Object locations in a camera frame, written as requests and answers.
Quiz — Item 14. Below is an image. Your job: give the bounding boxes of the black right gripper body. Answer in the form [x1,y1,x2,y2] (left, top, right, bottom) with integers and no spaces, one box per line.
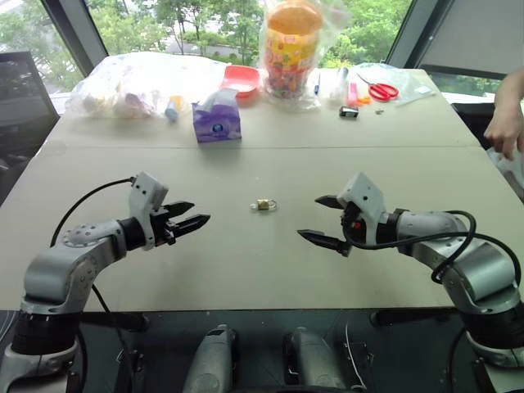
[340,202,367,249]

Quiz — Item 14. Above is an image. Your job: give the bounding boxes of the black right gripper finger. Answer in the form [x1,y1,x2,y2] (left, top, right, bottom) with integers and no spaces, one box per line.
[314,195,343,210]
[296,228,352,259]

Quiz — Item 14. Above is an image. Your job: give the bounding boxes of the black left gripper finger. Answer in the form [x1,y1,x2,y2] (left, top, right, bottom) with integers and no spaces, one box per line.
[173,213,211,239]
[163,200,196,220]

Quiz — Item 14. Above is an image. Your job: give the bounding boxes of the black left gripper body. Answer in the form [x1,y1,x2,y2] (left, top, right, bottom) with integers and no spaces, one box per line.
[151,206,178,247]

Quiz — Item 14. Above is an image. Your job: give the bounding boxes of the bare person hand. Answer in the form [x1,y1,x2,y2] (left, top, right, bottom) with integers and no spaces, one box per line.
[483,99,524,161]

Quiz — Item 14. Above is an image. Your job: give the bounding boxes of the purple tissue box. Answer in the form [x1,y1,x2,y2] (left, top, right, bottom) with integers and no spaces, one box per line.
[191,88,243,144]

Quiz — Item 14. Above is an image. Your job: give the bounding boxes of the blue and yellow small bottle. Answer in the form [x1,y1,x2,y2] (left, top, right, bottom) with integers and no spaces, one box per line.
[164,94,184,124]

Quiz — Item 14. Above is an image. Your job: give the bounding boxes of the grey rounded robot leg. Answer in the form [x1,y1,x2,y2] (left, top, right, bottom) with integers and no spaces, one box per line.
[181,323,239,393]
[282,327,354,393]

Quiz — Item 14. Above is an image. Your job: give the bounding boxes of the large clear bag of items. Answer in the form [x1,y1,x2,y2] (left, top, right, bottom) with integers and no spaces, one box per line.
[64,52,227,120]

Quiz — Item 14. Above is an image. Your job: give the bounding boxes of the red plastic bowl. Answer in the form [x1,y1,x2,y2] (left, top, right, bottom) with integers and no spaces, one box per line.
[219,65,262,101]

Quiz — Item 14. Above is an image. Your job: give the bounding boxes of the flat clear plastic bag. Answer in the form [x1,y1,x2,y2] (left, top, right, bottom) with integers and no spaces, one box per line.
[350,61,438,108]

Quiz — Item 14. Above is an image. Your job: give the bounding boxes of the colourful candy jar in bag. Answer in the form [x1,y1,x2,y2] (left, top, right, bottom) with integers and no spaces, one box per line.
[257,0,354,112]

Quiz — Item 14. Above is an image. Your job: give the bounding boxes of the white plastic bag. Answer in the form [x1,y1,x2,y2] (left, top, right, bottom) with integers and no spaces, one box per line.
[486,145,524,202]

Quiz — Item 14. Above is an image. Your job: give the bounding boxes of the grey roller blind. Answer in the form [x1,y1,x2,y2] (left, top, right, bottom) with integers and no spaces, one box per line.
[418,0,524,81]

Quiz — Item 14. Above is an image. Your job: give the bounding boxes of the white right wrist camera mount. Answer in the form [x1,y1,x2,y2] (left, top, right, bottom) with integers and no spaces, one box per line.
[336,171,388,245]

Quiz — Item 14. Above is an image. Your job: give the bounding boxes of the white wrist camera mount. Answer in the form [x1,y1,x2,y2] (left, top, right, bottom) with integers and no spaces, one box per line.
[336,171,388,245]
[128,171,169,251]

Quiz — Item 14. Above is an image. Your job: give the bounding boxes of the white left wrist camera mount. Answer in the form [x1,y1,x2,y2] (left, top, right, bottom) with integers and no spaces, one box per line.
[128,171,169,251]

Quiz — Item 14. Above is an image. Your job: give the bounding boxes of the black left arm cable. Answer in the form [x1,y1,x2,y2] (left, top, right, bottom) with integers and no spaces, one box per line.
[49,176,138,393]

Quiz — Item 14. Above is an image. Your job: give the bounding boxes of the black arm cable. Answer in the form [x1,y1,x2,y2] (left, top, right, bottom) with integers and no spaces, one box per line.
[342,210,523,287]
[49,176,138,393]

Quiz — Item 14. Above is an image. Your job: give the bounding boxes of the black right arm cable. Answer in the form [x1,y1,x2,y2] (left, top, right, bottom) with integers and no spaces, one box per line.
[342,210,523,287]

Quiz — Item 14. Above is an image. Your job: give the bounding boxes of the red handled scissors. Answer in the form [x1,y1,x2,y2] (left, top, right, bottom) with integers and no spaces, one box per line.
[356,72,400,102]

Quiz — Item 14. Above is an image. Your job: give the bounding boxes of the dark window frame post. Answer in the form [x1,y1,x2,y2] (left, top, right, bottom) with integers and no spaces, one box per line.
[39,0,110,78]

